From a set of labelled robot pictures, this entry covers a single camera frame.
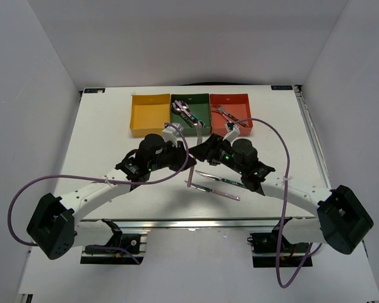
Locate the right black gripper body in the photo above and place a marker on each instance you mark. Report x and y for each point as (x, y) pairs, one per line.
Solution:
(223, 153)

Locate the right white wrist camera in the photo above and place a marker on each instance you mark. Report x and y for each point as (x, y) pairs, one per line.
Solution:
(232, 131)

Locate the pink handled fork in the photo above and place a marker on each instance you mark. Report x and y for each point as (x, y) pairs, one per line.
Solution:
(198, 128)

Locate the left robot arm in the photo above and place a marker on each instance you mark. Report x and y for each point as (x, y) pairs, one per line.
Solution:
(57, 223)

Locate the red container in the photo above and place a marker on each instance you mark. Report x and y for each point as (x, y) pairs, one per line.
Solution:
(236, 104)

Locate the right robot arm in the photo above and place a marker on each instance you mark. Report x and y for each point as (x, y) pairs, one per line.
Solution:
(338, 217)

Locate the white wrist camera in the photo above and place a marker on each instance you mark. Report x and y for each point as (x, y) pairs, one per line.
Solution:
(232, 131)
(171, 132)

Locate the teal handled fork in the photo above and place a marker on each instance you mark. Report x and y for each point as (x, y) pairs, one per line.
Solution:
(243, 124)

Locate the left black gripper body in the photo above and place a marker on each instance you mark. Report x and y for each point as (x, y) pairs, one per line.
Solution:
(171, 157)

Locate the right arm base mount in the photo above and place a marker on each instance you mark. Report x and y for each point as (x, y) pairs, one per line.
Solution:
(264, 245)

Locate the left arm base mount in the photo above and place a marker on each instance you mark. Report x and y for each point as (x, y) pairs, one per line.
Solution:
(105, 243)

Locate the yellow container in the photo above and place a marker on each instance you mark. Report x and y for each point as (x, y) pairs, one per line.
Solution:
(149, 113)

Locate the teal handled spoon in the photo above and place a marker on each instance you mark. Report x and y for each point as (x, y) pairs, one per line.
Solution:
(180, 108)

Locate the pink handled spoon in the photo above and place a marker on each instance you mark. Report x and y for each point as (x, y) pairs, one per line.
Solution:
(182, 109)

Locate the teal handled knife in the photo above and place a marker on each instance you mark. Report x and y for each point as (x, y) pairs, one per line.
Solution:
(220, 179)

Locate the dark handled fork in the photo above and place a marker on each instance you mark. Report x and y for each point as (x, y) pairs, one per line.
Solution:
(227, 116)

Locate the pink handled knife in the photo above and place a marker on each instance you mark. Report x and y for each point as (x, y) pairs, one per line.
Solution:
(213, 191)

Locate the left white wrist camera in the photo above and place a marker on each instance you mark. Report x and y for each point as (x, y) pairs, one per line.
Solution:
(171, 132)

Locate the dark handled spoon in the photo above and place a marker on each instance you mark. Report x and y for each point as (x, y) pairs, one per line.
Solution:
(195, 119)

